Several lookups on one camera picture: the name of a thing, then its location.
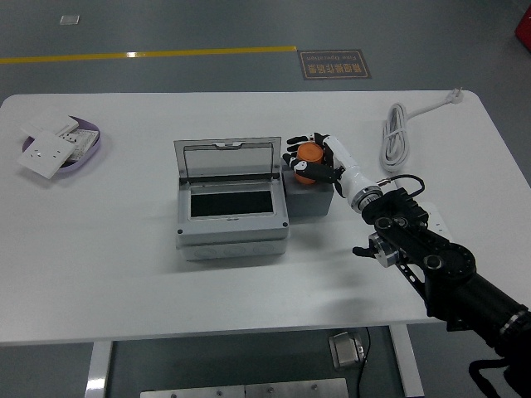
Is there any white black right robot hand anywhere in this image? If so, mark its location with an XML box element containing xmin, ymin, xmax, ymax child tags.
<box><xmin>282</xmin><ymin>132</ymin><xmax>375</xmax><ymax>207</ymax></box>

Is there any orange cylinder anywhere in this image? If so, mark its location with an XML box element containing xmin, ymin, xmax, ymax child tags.
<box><xmin>295</xmin><ymin>143</ymin><xmax>325</xmax><ymax>185</ymax></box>

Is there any grey junction box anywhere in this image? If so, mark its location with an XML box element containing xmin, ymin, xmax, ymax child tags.
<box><xmin>173</xmin><ymin>136</ymin><xmax>290</xmax><ymax>262</ymax></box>

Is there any grey cube with round hole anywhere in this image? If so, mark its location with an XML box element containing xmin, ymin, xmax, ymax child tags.
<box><xmin>281</xmin><ymin>159</ymin><xmax>335</xmax><ymax>219</ymax></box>

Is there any white power strip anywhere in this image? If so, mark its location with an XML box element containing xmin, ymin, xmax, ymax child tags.
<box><xmin>421</xmin><ymin>201</ymin><xmax>453</xmax><ymax>244</ymax></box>

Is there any brown floor sign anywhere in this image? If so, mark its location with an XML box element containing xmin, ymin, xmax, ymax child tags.
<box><xmin>297</xmin><ymin>49</ymin><xmax>373</xmax><ymax>81</ymax></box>

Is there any grey foot pedal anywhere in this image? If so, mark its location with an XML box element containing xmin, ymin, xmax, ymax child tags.
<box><xmin>328</xmin><ymin>331</ymin><xmax>368</xmax><ymax>369</ymax></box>

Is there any white table leg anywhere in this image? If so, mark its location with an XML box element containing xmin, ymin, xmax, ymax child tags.
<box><xmin>388</xmin><ymin>325</ymin><xmax>425</xmax><ymax>398</ymax></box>
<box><xmin>85</xmin><ymin>342</ymin><xmax>113</xmax><ymax>398</ymax></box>

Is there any yellow floor tape line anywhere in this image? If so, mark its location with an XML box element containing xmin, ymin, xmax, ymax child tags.
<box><xmin>0</xmin><ymin>45</ymin><xmax>298</xmax><ymax>66</ymax></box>

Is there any red object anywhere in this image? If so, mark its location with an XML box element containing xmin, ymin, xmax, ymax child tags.
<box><xmin>514</xmin><ymin>7</ymin><xmax>531</xmax><ymax>47</ymax></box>

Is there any purple oval tray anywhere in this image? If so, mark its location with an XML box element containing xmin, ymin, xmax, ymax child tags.
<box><xmin>21</xmin><ymin>115</ymin><xmax>103</xmax><ymax>176</ymax></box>

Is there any white perforated socket panel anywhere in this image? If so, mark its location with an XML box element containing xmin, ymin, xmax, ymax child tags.
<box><xmin>57</xmin><ymin>127</ymin><xmax>100</xmax><ymax>163</ymax></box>

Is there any white coiled power cable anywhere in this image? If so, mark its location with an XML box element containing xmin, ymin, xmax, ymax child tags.
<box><xmin>381</xmin><ymin>86</ymin><xmax>465</xmax><ymax>172</ymax></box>

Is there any black pedal cable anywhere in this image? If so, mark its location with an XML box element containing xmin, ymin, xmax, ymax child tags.
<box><xmin>355</xmin><ymin>327</ymin><xmax>372</xmax><ymax>398</ymax></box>

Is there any metal base plate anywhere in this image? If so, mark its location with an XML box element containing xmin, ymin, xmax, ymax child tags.
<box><xmin>139</xmin><ymin>377</ymin><xmax>349</xmax><ymax>398</ymax></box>

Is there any white wall socket plate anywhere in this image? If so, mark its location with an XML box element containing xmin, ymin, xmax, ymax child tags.
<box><xmin>17</xmin><ymin>131</ymin><xmax>76</xmax><ymax>180</ymax></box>

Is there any white blank switch plate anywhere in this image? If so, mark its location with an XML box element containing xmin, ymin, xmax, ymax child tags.
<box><xmin>19</xmin><ymin>108</ymin><xmax>80</xmax><ymax>138</ymax></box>

